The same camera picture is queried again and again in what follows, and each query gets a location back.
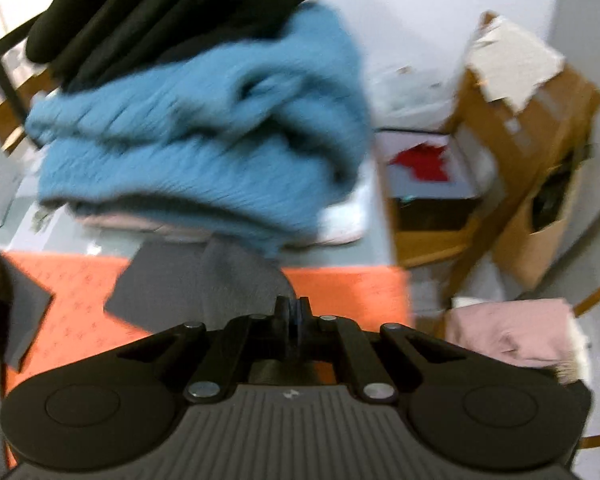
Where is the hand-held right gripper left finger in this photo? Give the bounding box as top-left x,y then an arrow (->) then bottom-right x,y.
115,296 -> 295,405

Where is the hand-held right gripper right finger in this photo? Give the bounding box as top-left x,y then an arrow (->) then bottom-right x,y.
294,297 -> 468,405

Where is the dark grey sweatshirt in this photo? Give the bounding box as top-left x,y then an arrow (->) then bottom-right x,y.
0,237 -> 297,480

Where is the orange patterned mat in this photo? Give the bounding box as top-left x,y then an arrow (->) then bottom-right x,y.
0,252 -> 414,467

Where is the pink folded garment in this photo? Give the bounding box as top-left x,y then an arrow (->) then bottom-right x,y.
75,175 -> 367,247

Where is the pink cloth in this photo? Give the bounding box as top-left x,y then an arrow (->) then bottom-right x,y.
445,297 -> 589,369

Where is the red cloth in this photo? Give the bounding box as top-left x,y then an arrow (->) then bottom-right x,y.
387,142 -> 454,184

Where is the teal knit sweater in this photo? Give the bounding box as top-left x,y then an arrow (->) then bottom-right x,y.
25,2 -> 374,257

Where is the brown paper bag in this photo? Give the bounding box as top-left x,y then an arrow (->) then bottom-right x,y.
442,10 -> 600,292

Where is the torn white paper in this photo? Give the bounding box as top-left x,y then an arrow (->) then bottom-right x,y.
466,14 -> 567,114

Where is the black folded garment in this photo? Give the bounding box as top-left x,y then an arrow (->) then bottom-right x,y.
25,0 -> 322,94

